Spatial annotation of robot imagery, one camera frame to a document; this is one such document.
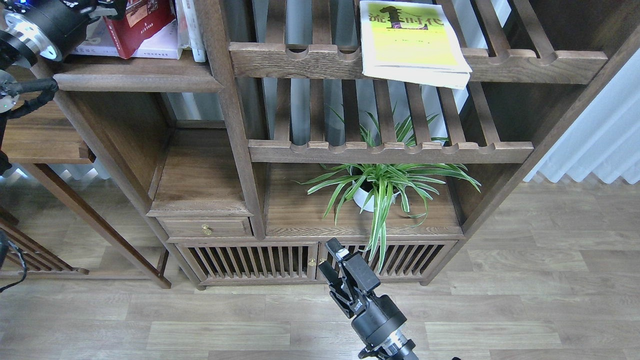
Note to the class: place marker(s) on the brass drawer knob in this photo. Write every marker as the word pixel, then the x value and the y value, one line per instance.
pixel 206 230

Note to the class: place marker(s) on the white lavender book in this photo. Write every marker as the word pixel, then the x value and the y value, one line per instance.
pixel 162 45

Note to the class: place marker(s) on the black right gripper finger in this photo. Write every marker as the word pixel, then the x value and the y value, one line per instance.
pixel 354 267
pixel 342 291

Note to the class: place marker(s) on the white upright book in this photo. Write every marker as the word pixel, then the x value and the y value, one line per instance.
pixel 189 33

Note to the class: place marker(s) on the dark wooden bookshelf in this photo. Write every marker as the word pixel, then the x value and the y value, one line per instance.
pixel 230 142

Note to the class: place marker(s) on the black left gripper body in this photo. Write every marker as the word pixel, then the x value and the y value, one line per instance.
pixel 65 22

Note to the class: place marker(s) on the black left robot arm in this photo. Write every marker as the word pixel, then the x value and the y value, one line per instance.
pixel 35 142

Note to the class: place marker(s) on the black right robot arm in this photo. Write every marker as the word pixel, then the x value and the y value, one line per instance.
pixel 396 347

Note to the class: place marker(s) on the yellow green book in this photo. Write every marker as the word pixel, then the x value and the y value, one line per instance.
pixel 411 42

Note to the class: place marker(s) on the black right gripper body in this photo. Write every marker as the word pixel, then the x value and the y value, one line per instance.
pixel 380 318

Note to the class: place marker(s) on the red book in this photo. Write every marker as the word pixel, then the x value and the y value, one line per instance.
pixel 142 20

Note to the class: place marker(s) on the green spider plant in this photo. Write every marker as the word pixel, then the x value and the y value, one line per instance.
pixel 412 182

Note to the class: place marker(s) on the white plant pot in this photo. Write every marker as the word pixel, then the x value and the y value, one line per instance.
pixel 365 196

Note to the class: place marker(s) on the white curtain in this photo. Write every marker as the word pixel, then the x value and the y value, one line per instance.
pixel 605 139

